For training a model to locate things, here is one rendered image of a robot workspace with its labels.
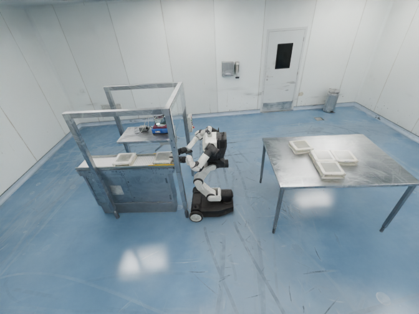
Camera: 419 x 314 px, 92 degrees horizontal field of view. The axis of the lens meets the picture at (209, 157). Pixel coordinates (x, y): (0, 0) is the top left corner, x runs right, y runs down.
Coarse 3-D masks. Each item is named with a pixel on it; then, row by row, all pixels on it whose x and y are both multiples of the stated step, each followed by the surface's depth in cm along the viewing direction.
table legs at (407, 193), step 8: (264, 152) 325; (280, 192) 235; (408, 192) 229; (280, 200) 242; (400, 200) 239; (280, 208) 250; (400, 208) 244; (392, 216) 253; (384, 224) 265; (272, 232) 280
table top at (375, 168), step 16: (272, 144) 300; (320, 144) 292; (336, 144) 289; (352, 144) 287; (368, 144) 285; (272, 160) 267; (288, 160) 265; (304, 160) 263; (368, 160) 255; (384, 160) 254; (288, 176) 240; (304, 176) 238; (352, 176) 233; (368, 176) 232; (384, 176) 230; (400, 176) 229
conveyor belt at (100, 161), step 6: (138, 156) 287; (144, 156) 286; (150, 156) 285; (84, 162) 283; (96, 162) 282; (102, 162) 281; (108, 162) 280; (138, 162) 275; (144, 162) 275; (150, 162) 274
